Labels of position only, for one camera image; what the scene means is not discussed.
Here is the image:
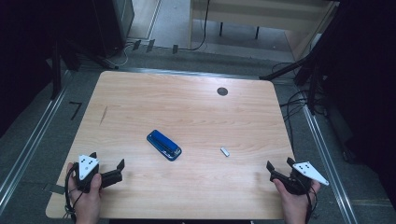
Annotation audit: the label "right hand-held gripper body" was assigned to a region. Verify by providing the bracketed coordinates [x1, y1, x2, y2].
[269, 161, 331, 196]

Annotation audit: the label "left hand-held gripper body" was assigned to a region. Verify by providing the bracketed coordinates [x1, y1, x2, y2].
[74, 154, 124, 194]

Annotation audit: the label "blue stapler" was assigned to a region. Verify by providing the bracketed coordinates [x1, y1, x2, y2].
[146, 129, 183, 162]

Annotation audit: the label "person's right hand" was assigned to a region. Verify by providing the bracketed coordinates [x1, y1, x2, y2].
[273, 178, 321, 219]

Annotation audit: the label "person's left hand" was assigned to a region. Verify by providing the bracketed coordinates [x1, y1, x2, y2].
[66, 162, 103, 217]

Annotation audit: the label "grey tape piece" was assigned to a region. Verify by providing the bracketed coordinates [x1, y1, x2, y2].
[43, 183, 67, 196]

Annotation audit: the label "black metal stand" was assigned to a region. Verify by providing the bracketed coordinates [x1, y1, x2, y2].
[50, 38, 64, 101]

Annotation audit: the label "black stand with legs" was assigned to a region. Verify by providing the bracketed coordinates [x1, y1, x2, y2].
[259, 46, 326, 116]

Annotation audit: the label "dark cabinet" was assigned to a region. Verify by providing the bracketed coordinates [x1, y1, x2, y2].
[92, 0, 135, 59]

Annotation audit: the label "light wooden bench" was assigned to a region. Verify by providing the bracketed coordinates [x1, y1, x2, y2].
[187, 0, 341, 63]

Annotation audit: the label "metal floor rail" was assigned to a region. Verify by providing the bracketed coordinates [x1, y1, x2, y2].
[0, 70, 73, 214]
[301, 105, 360, 224]

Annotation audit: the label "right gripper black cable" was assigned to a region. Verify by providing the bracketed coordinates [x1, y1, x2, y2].
[305, 186, 319, 224]

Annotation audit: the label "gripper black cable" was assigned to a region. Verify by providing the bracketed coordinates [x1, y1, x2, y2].
[64, 163, 82, 222]
[305, 186, 319, 224]

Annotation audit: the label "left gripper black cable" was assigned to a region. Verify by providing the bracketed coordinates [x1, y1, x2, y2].
[64, 163, 82, 222]

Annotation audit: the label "black floor cables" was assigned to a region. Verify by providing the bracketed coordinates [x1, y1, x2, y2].
[271, 61, 316, 152]

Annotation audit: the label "white floor cable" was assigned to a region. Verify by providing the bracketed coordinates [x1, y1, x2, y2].
[116, 42, 135, 68]

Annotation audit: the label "black hanging cable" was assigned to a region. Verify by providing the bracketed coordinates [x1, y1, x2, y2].
[177, 0, 211, 52]

